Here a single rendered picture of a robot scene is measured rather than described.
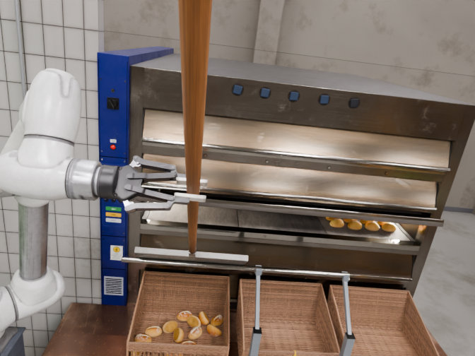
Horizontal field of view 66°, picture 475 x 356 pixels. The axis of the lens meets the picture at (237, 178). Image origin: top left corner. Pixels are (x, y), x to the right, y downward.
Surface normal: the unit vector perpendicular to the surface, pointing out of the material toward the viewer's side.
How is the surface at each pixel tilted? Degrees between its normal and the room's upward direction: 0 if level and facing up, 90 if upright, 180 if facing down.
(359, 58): 90
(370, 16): 90
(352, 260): 70
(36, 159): 57
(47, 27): 90
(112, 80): 90
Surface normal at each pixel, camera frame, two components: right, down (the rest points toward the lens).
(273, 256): 0.08, 0.01
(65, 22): 0.04, 0.36
